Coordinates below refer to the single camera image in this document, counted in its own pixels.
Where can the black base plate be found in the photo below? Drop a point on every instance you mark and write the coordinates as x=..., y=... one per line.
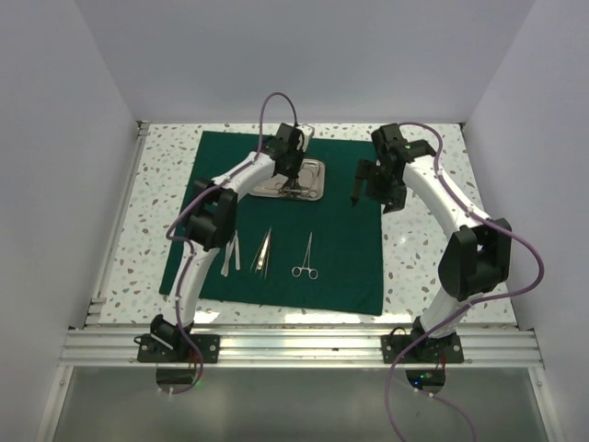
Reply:
x=202, y=347
x=453, y=352

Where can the steel instrument tray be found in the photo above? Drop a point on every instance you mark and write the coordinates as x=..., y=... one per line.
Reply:
x=311, y=174

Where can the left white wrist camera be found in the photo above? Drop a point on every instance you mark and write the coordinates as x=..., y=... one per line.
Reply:
x=307, y=133

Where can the steel surgical scissors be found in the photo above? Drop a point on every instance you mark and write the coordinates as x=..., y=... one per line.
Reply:
x=292, y=189

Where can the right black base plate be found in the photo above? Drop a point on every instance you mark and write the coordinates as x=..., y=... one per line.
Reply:
x=453, y=352

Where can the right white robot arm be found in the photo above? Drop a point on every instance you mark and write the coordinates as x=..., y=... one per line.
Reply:
x=478, y=251

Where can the pointed steel tweezers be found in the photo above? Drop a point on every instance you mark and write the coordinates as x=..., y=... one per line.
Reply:
x=263, y=261

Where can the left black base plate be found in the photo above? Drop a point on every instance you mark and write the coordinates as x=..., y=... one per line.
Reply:
x=202, y=347

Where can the steel hemostat clamp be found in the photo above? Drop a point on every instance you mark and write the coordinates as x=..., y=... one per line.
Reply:
x=305, y=267

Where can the aluminium mounting rail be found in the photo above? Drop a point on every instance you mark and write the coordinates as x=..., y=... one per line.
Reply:
x=307, y=346

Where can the steel forceps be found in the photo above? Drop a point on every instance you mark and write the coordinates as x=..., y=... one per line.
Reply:
x=253, y=266

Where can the green surgical cloth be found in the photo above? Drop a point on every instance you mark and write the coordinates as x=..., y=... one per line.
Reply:
x=346, y=247

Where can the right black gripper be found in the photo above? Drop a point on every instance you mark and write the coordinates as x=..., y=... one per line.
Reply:
x=392, y=200

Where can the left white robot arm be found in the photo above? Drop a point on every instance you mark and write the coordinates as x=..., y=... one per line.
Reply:
x=205, y=226

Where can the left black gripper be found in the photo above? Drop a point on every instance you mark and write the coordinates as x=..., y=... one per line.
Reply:
x=289, y=175

